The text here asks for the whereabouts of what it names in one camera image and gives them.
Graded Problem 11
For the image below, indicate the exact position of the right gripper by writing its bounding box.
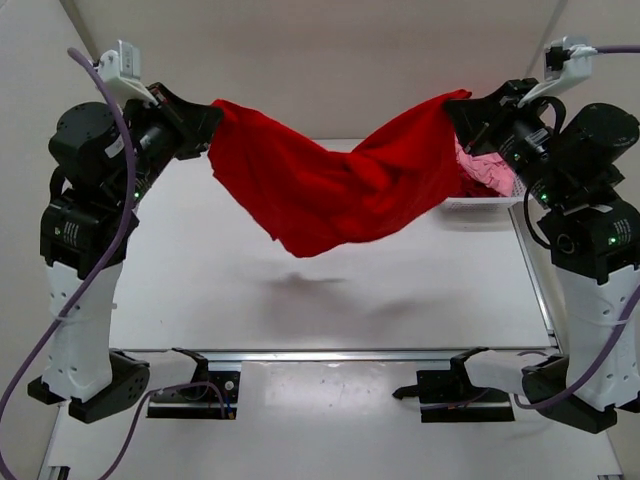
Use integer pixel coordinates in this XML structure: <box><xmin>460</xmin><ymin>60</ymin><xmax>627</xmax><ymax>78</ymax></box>
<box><xmin>437</xmin><ymin>79</ymin><xmax>559</xmax><ymax>204</ymax></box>

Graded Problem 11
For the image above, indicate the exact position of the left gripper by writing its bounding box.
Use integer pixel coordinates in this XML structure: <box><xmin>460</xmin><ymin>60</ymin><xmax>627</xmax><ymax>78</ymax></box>
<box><xmin>131</xmin><ymin>61</ymin><xmax>235</xmax><ymax>180</ymax></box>

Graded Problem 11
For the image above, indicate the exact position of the red t shirt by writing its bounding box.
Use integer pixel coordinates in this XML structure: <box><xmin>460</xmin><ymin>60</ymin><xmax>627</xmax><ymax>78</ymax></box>
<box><xmin>208</xmin><ymin>90</ymin><xmax>471</xmax><ymax>258</ymax></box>

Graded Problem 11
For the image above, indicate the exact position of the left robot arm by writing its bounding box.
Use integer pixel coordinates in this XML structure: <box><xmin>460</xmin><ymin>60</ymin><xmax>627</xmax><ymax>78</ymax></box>
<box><xmin>27</xmin><ymin>83</ymin><xmax>223</xmax><ymax>424</ymax></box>

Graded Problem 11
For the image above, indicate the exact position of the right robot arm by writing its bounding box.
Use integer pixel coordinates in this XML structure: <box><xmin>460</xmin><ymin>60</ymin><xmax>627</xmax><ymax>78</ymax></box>
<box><xmin>394</xmin><ymin>79</ymin><xmax>639</xmax><ymax>434</ymax></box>

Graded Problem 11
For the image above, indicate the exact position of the pink t shirt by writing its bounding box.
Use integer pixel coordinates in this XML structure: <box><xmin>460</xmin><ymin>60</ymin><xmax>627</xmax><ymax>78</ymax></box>
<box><xmin>454</xmin><ymin>139</ymin><xmax>515</xmax><ymax>197</ymax></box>

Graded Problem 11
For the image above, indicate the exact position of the white plastic basket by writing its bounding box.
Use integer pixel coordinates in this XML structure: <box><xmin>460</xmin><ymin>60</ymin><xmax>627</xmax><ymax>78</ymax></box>
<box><xmin>440</xmin><ymin>195</ymin><xmax>523</xmax><ymax>213</ymax></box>

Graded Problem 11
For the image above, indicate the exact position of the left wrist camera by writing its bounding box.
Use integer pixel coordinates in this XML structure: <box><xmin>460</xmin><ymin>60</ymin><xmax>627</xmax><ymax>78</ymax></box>
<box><xmin>98</xmin><ymin>40</ymin><xmax>157</xmax><ymax>107</ymax></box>

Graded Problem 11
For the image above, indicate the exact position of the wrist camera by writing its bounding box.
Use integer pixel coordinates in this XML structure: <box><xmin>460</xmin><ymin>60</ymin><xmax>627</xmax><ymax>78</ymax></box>
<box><xmin>98</xmin><ymin>40</ymin><xmax>157</xmax><ymax>107</ymax></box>
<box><xmin>518</xmin><ymin>36</ymin><xmax>598</xmax><ymax>108</ymax></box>

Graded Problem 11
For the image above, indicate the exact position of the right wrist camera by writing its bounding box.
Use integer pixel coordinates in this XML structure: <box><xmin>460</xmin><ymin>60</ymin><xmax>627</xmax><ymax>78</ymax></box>
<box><xmin>518</xmin><ymin>36</ymin><xmax>598</xmax><ymax>108</ymax></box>

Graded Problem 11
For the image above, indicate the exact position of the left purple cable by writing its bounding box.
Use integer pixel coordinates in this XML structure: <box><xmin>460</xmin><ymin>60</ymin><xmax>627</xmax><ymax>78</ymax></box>
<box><xmin>0</xmin><ymin>47</ymin><xmax>241</xmax><ymax>480</ymax></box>

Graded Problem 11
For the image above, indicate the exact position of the aluminium table rail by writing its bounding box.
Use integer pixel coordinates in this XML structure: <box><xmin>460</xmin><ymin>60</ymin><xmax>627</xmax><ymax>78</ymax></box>
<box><xmin>112</xmin><ymin>347</ymin><xmax>564</xmax><ymax>363</ymax></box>

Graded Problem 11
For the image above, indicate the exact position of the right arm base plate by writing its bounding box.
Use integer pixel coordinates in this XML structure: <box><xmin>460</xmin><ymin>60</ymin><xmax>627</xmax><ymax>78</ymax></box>
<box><xmin>416</xmin><ymin>370</ymin><xmax>515</xmax><ymax>424</ymax></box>

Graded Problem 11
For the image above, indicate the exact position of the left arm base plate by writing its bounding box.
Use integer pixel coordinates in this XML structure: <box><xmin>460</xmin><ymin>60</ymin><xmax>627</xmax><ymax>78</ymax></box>
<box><xmin>146</xmin><ymin>362</ymin><xmax>241</xmax><ymax>420</ymax></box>

